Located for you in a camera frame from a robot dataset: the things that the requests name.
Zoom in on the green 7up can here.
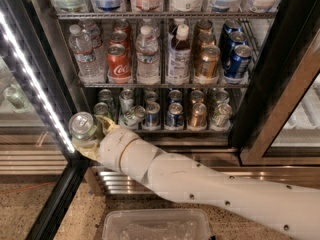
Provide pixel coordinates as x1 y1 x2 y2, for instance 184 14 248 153
94 89 116 120
69 112 104 148

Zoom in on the silver green can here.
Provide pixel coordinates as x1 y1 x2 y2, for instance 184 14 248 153
212 89 229 105
211 103 233 127

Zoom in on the gold can shelf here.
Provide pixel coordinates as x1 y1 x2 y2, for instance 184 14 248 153
195 33 216 50
195 45 220 79
194 19 213 36

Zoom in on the blue pepsi can bottom rear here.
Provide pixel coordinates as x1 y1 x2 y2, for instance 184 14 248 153
144 91 158 104

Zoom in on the red coca-cola can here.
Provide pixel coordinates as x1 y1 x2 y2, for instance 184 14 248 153
109 31 129 49
113 20 131 35
106 44 131 83

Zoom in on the gold can bottom front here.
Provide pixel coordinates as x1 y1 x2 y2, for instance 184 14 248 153
188 103 207 127

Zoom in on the clear water bottle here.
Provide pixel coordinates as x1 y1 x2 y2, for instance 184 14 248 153
135 25 160 85
68 24 100 78
79 19 106 73

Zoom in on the clear water bottle left front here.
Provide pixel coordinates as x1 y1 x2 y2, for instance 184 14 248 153
68 24 100 78

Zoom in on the upper wire shelf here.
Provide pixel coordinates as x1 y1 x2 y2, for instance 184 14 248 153
55 11 277 20

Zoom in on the blue pepsi can shelf front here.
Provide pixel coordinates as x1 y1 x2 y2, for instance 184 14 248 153
224 45 252 79

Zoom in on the silver green can front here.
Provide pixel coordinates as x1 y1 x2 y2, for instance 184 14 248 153
211 103 233 127

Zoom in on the white green can rear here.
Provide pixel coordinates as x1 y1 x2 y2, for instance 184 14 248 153
119 89 134 113

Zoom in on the steel fridge base grille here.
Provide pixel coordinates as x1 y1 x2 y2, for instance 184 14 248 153
84 147 320 197

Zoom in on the right fridge door frame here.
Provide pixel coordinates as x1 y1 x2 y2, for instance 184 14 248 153
229 0 320 166

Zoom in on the silver green can rear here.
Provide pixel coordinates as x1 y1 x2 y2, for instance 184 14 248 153
212 89 229 105

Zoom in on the red coca-cola can middle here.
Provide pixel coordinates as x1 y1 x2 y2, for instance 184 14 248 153
109 31 129 49

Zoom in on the blue pepsi can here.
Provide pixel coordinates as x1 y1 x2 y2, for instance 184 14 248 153
145 102 160 127
144 91 158 104

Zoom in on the white green can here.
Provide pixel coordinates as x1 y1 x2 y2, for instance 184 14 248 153
119 89 134 113
122 105 145 126

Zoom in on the gold can middle shelf front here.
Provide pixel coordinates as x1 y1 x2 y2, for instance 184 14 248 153
195 45 220 79

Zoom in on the gold can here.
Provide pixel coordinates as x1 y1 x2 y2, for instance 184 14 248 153
188 103 207 127
190 90 204 104

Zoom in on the white green can front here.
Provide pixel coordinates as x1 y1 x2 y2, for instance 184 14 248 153
122 105 145 126

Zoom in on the clear water bottle centre front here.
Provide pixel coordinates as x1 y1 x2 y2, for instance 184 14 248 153
135 25 160 85

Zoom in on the green 7up can front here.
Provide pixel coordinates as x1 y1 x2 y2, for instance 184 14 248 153
69 112 104 148

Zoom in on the glass fridge door with light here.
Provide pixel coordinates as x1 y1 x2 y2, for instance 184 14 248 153
0 0 87 240

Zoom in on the gold can bottom rear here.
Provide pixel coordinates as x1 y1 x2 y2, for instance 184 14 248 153
190 90 204 104

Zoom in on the red coca-cola can front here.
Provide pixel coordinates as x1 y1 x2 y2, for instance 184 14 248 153
106 44 131 83

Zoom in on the clear plastic container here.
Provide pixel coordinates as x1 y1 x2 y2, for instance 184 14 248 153
102 209 212 240

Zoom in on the wire shelf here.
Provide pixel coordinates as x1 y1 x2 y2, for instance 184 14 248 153
55 11 277 20
82 83 249 89

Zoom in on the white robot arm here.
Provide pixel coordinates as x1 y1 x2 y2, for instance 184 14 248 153
69 112 320 240

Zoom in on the green 7up can rear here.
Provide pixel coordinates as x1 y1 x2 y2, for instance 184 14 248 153
94 89 116 120

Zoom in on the middle wire shelf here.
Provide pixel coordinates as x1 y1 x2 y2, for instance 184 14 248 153
82 83 249 89

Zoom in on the blue pepsi can bottom front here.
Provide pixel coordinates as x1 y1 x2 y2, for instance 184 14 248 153
145 102 160 127

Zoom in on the clear water bottle left rear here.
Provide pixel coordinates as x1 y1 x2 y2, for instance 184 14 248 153
79 19 106 73

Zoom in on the gold can middle shelf rear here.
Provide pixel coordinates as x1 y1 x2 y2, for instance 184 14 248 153
194 19 213 36

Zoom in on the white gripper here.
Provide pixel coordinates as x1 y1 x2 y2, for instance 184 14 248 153
72 115 139 172

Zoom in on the blue pepsi can shelf middle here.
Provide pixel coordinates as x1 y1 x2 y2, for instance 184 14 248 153
221 31 247 68

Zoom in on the iced tea bottle front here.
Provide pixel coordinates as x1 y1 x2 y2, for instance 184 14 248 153
166 24 191 85

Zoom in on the blue pepsi can shelf rear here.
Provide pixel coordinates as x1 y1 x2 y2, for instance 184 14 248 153
221 19 243 37

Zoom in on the blue pepsi can shelf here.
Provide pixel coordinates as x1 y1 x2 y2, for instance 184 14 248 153
221 31 247 68
221 19 243 37
224 45 252 79

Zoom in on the red coca-cola can rear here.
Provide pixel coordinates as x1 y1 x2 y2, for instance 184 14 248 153
113 20 131 35

